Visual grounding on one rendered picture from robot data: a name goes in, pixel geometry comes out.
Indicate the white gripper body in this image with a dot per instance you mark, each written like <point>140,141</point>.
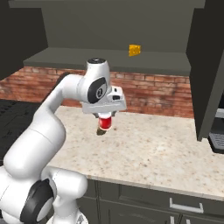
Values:
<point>102,106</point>

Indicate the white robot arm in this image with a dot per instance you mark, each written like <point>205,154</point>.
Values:
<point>43,125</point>

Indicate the yellow cheese wedge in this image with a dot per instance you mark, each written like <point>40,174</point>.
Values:
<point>134,50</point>

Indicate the narrow dark grey drawer front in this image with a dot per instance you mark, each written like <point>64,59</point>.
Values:
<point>92,189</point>

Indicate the dark grey cabinet door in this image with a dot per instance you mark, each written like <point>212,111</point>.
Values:
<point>205,67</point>
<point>20,35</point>

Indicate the dark grey cupboard door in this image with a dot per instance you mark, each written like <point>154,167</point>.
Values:
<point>134,214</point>

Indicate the dark grey appliance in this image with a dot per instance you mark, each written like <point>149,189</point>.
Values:
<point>217,137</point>

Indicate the dark grey open wall cabinet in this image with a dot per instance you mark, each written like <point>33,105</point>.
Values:
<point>116,58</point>

